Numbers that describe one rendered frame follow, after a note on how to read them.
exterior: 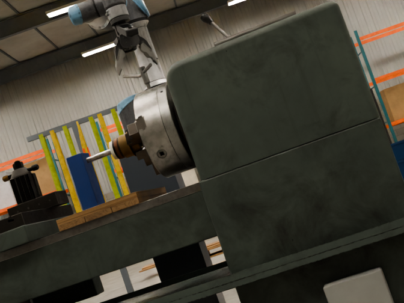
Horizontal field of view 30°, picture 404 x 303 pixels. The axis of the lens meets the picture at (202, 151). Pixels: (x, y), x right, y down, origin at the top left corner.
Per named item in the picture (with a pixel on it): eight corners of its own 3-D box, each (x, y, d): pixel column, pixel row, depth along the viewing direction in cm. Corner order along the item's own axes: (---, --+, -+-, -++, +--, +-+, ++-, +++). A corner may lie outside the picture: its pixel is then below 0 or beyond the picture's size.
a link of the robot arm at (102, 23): (86, 11, 328) (62, 1, 279) (110, 3, 327) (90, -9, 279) (95, 37, 329) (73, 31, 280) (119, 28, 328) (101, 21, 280)
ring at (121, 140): (139, 128, 272) (116, 137, 274) (131, 128, 263) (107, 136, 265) (147, 153, 271) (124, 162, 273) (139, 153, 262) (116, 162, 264)
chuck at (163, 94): (209, 163, 278) (180, 83, 280) (190, 168, 248) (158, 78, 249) (200, 166, 279) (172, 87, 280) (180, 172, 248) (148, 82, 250)
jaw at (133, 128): (156, 124, 263) (143, 115, 252) (159, 137, 262) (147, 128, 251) (127, 134, 266) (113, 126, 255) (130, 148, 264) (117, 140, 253)
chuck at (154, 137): (200, 166, 279) (172, 87, 280) (180, 172, 248) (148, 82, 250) (178, 175, 281) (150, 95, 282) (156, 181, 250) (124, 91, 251)
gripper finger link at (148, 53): (158, 61, 278) (137, 46, 277) (162, 57, 273) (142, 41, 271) (153, 68, 277) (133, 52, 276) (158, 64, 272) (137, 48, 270)
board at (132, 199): (168, 196, 284) (165, 186, 284) (139, 202, 248) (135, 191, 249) (97, 222, 290) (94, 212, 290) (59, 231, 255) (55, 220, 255)
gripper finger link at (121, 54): (116, 78, 272) (124, 55, 274) (120, 74, 266) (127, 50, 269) (108, 76, 271) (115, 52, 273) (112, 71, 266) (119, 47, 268)
